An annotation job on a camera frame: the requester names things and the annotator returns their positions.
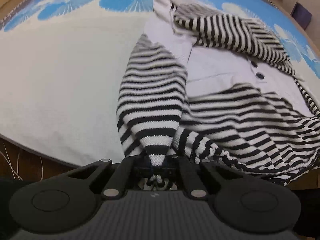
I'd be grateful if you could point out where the blue and white bed sheet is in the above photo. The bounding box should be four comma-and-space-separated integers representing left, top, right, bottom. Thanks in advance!
0, 0, 320, 168

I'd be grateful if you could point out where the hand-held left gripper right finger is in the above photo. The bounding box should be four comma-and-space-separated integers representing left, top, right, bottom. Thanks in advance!
162, 155, 252, 201

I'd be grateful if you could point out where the white cable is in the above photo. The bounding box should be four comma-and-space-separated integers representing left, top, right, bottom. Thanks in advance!
0, 144, 45, 181

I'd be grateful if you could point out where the striped hoodie with white vest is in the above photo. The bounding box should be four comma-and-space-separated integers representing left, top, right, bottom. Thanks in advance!
116, 0, 320, 193

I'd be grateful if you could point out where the person's dark clothing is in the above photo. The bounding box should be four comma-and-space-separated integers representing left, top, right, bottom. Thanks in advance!
0, 177, 320, 240

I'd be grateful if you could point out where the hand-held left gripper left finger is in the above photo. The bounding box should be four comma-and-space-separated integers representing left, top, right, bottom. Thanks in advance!
67, 158, 151, 202

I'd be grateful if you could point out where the purple box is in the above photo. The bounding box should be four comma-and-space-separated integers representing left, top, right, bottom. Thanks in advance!
291, 2, 313, 31

